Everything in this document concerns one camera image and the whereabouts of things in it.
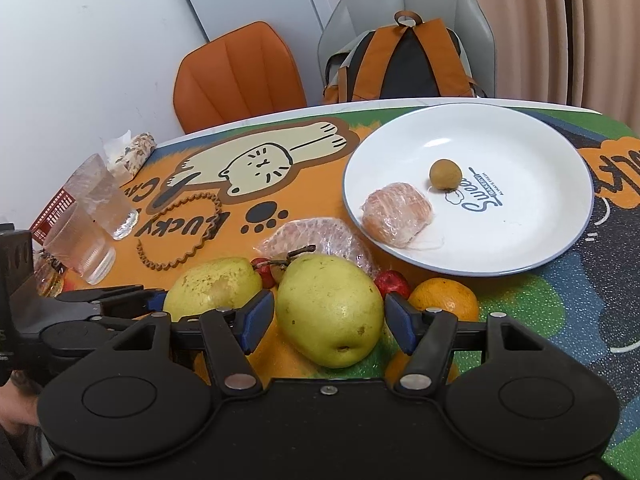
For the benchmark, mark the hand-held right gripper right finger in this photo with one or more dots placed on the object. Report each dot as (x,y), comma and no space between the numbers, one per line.
(400,321)

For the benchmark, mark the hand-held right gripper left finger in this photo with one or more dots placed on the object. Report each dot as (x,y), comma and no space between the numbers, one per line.
(257,322)

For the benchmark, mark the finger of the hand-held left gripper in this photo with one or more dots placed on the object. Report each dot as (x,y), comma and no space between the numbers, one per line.
(75,335)
(125,296)

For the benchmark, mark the small red apple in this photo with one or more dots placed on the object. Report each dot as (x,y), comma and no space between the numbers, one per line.
(392,284)
(262,267)

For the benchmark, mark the orange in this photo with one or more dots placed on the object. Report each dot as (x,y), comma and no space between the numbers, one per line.
(397,367)
(442,300)

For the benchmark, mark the brown-spotted yellow pear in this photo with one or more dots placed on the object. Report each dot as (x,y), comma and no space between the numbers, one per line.
(210,282)

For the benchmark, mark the round yellow pear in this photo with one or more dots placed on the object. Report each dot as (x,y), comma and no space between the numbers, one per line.
(325,310)

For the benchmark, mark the pomelo segment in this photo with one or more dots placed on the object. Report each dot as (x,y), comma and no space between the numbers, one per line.
(310,235)
(397,215)

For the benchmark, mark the white plate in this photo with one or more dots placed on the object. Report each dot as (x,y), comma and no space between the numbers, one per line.
(505,230)

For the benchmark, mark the brown longan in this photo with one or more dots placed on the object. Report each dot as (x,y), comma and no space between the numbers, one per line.
(445,175)

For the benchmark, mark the person's left forearm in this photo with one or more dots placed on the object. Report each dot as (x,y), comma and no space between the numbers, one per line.
(17,405)

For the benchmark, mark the clear glass object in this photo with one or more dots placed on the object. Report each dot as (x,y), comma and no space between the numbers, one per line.
(50,280)

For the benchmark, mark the clear plastic cup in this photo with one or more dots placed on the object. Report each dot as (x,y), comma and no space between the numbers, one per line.
(102,195)
(80,245)

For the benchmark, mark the red booklet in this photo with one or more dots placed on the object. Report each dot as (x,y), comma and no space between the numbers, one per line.
(50,212)

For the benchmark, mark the wrapped snack packet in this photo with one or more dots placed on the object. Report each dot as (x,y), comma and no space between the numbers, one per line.
(132,152)

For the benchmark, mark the orange chair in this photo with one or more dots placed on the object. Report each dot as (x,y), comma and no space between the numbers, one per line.
(235,80)

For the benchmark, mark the orange and black backpack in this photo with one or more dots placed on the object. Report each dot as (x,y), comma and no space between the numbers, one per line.
(400,65)

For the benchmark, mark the grey chair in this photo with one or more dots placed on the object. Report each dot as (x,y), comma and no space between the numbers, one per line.
(470,15)

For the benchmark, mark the beige curtain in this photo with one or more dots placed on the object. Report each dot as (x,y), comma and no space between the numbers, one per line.
(540,25)

